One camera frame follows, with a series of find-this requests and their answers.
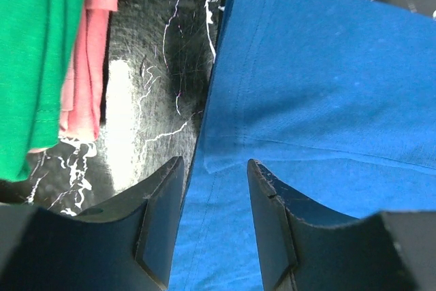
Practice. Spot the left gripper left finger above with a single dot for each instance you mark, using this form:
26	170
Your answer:
124	243

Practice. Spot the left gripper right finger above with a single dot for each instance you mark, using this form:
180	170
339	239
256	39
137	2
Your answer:
304	245

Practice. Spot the blue t shirt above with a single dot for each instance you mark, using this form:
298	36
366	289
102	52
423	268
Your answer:
336	96

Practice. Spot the folded pink t shirt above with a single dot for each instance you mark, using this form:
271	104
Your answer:
82	87

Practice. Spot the folded green t shirt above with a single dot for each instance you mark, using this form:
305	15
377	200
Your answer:
37	37

